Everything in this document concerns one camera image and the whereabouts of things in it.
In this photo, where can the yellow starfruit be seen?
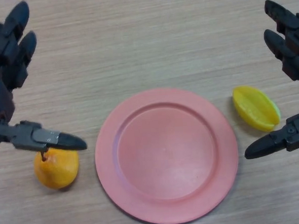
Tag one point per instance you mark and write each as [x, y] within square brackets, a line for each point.
[256, 108]

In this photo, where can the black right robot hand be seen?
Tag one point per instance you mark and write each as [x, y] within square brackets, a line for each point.
[293, 62]

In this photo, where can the yellow orange pear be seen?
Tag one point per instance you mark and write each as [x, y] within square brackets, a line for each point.
[58, 171]

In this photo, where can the pink round plate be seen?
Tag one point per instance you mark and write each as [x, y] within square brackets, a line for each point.
[166, 154]

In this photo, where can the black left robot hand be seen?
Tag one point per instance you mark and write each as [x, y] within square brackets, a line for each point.
[3, 80]

